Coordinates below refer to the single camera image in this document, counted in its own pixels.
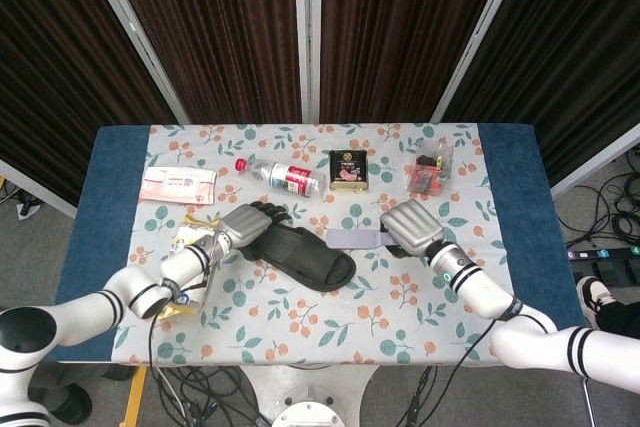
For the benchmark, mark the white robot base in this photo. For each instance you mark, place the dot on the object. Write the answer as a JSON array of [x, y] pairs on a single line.
[[310, 397]]

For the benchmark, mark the clear bottle with red cap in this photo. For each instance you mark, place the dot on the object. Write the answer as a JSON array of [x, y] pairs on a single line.
[[292, 178]]

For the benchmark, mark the brown folding screen panel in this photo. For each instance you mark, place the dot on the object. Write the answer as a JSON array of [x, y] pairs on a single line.
[[400, 32], [575, 62], [50, 72], [225, 32]]

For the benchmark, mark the blue table cover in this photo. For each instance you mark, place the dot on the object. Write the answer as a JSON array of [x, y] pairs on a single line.
[[100, 197]]

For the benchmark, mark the black trouser leg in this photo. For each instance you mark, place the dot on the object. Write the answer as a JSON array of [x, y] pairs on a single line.
[[622, 319]]

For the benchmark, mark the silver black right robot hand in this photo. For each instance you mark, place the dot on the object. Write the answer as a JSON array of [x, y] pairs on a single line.
[[412, 227]]

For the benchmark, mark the black luncheon meat can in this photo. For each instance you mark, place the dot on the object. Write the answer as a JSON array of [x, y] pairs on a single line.
[[350, 169]]

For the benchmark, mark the black rubber slipper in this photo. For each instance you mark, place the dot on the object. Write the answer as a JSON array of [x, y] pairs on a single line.
[[310, 257]]

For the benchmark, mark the black power strip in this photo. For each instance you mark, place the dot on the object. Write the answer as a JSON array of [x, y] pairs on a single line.
[[600, 253]]

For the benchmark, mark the grey scrub brush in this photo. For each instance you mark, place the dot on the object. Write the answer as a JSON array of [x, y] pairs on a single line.
[[350, 239]]

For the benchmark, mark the clear box with red items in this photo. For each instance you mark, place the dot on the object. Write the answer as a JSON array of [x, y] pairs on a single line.
[[430, 172]]

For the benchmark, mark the grey metal stand leg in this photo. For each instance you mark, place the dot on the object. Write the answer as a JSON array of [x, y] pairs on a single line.
[[590, 402]]

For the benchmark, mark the white garbage bag rolls pack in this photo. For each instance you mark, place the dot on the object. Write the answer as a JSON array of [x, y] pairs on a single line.
[[187, 234]]

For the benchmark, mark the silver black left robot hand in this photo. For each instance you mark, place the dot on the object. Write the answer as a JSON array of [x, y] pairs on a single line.
[[247, 224]]

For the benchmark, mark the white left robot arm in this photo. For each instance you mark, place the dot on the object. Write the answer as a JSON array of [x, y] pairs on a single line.
[[85, 309]]

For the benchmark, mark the white black sneaker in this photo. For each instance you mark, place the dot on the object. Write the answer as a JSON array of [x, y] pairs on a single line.
[[592, 297]]

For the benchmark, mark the pink wet wipes pack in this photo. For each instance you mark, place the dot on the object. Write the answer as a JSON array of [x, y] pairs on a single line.
[[177, 184]]

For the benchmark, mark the floral fruit print tablecloth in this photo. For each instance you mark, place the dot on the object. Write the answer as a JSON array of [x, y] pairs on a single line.
[[320, 317]]

